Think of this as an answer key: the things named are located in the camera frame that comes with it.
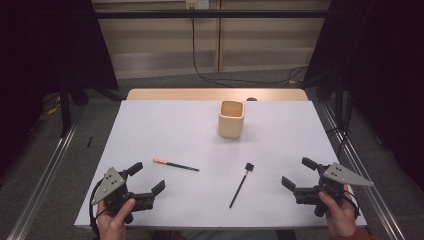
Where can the black pencil with orange end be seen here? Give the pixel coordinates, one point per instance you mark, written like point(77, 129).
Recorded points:
point(175, 165)

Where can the aluminium floor rail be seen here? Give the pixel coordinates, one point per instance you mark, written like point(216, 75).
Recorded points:
point(363, 173)
point(43, 180)

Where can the white wall socket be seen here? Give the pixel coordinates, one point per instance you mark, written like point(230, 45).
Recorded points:
point(197, 4)

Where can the black pen with square cap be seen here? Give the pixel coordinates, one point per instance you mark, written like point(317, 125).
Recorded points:
point(240, 185)

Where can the beige square pen holder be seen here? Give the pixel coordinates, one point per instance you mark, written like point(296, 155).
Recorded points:
point(230, 123)

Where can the black metal stand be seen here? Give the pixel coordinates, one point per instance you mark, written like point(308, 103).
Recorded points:
point(65, 110)
point(339, 100)

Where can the black horizontal frame bar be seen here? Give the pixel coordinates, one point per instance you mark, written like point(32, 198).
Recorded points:
point(206, 14)

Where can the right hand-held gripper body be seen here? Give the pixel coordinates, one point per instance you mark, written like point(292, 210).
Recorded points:
point(333, 186)

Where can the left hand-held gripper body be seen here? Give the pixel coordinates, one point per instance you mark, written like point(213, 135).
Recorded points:
point(113, 195)

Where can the person's left hand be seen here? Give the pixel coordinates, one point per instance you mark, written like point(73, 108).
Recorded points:
point(111, 223)

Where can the small black stick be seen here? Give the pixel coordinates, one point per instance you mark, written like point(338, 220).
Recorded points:
point(89, 142)

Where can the black curtain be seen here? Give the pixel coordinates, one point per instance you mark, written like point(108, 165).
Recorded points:
point(383, 66)
point(40, 50)

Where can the person's right hand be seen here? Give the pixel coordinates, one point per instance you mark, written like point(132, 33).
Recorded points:
point(340, 216)

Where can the white table cover board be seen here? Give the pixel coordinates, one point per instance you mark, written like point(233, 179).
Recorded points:
point(186, 133)

